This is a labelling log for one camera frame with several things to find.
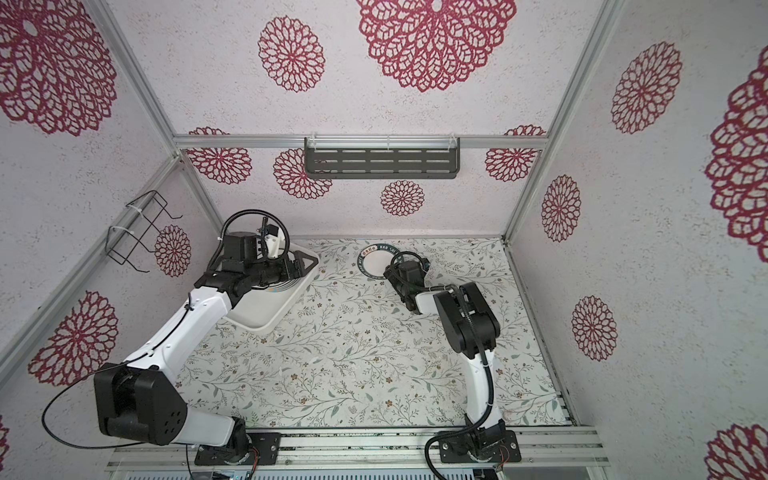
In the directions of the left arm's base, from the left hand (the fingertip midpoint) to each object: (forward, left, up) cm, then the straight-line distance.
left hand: (307, 268), depth 82 cm
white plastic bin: (-3, +16, -17) cm, 24 cm away
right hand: (+14, -24, -18) cm, 33 cm away
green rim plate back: (+24, -18, -25) cm, 39 cm away
